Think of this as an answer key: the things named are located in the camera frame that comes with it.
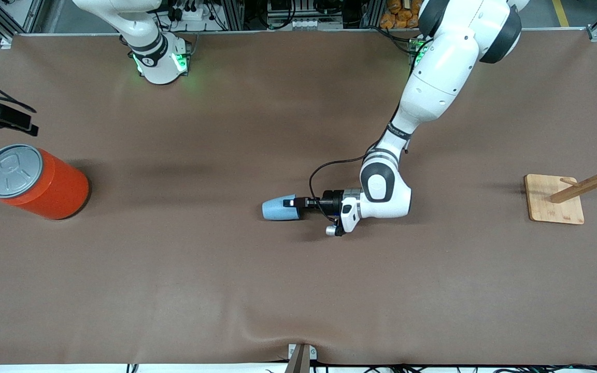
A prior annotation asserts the light blue plastic cup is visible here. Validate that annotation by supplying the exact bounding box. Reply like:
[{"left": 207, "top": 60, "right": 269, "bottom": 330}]
[{"left": 262, "top": 194, "right": 304, "bottom": 222}]

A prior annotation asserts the orange can with silver lid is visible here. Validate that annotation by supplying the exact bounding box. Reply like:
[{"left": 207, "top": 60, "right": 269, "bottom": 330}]
[{"left": 0, "top": 144, "right": 90, "bottom": 221}]

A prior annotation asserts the brown table cover mat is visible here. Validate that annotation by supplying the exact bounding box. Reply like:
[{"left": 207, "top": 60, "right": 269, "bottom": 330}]
[{"left": 0, "top": 28, "right": 597, "bottom": 366}]

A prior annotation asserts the white connector strip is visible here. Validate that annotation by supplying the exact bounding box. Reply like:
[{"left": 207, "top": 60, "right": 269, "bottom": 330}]
[{"left": 275, "top": 18, "right": 344, "bottom": 31}]

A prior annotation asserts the pile of orange bread toys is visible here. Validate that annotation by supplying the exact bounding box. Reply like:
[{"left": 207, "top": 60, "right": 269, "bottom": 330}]
[{"left": 380, "top": 0, "right": 426, "bottom": 29}]

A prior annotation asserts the white power strip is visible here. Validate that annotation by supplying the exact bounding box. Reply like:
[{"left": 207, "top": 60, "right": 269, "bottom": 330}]
[{"left": 174, "top": 4, "right": 217, "bottom": 22}]

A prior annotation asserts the wooden mug tree stand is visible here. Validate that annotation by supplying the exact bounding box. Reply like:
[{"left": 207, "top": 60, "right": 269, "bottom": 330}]
[{"left": 524, "top": 139, "right": 597, "bottom": 225}]

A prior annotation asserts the metal pole bracket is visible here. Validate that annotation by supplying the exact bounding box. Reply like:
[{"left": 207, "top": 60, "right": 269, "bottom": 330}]
[{"left": 288, "top": 343, "right": 318, "bottom": 361}]

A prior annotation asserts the brown camera pole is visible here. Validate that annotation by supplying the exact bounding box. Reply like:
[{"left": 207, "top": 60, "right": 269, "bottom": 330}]
[{"left": 284, "top": 345, "right": 312, "bottom": 373}]

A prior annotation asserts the aluminium frame post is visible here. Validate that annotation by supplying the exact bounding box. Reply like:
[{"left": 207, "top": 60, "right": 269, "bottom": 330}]
[
  {"left": 362, "top": 0, "right": 383, "bottom": 29},
  {"left": 219, "top": 0, "right": 245, "bottom": 31}
]

